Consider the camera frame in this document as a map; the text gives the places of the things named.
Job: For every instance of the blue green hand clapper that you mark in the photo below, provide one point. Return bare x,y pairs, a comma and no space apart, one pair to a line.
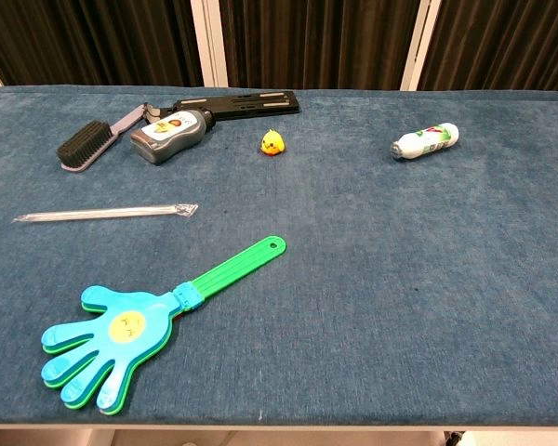
121,334

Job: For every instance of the white bottle green label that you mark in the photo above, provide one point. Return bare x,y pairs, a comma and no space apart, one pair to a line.
423,141

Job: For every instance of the black folding stand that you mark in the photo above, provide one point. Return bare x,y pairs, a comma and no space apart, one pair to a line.
246,104

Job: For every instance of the dark pleated curtain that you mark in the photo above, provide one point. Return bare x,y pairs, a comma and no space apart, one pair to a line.
507,42
316,42
97,37

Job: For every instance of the yellow duck toy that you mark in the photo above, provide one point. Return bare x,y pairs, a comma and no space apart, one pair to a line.
272,143

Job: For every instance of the blue table cloth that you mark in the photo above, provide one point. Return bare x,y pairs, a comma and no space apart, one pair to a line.
353,279

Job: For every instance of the grey bottle with label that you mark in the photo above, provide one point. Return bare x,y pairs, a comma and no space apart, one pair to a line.
167,139

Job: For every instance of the clear plastic tool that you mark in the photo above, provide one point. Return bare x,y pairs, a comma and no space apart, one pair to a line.
97,213

